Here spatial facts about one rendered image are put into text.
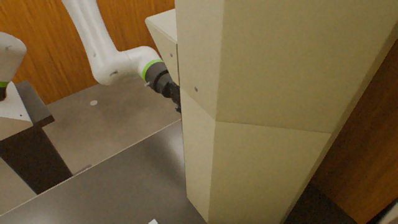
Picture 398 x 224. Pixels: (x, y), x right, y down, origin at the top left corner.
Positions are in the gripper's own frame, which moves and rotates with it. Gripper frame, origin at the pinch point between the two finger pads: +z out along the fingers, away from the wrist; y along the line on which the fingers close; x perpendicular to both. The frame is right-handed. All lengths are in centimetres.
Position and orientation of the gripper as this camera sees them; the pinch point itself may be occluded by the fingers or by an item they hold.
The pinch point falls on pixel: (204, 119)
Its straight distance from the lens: 75.2
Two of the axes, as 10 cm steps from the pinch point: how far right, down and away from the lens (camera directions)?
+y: 0.2, -6.9, -7.2
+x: 8.0, -4.2, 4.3
